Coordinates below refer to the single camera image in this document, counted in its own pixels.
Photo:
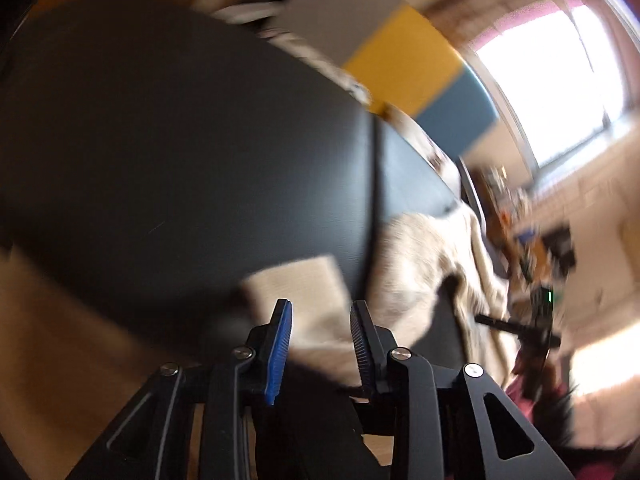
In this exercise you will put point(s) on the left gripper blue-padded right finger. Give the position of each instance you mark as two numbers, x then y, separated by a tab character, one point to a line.
445	424

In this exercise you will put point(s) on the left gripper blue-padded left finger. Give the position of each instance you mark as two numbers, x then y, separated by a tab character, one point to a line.
150	438

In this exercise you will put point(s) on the cream knitted sweater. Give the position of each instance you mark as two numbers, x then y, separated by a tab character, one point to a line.
413	257

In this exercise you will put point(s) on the cluttered wooden desk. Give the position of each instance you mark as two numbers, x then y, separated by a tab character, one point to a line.
532	255

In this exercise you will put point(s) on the black leather table cover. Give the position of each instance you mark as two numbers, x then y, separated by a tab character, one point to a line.
153	157

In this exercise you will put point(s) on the grey yellow blue sofa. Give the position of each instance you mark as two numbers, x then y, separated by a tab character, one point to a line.
397	54

